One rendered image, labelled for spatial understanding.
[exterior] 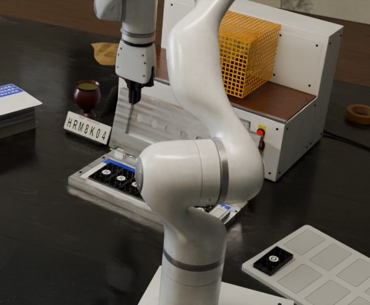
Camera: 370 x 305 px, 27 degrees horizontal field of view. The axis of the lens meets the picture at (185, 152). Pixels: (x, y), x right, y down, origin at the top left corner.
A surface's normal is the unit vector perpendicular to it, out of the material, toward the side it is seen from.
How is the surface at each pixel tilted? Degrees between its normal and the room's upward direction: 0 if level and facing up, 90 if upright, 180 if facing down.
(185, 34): 50
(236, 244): 0
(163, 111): 75
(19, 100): 0
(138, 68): 90
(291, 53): 90
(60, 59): 0
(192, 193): 96
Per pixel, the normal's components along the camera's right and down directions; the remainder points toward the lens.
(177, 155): 0.14, -0.57
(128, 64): -0.52, 0.37
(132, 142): -0.48, 0.15
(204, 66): 0.33, -0.19
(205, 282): 0.38, 0.48
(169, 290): -0.72, 0.29
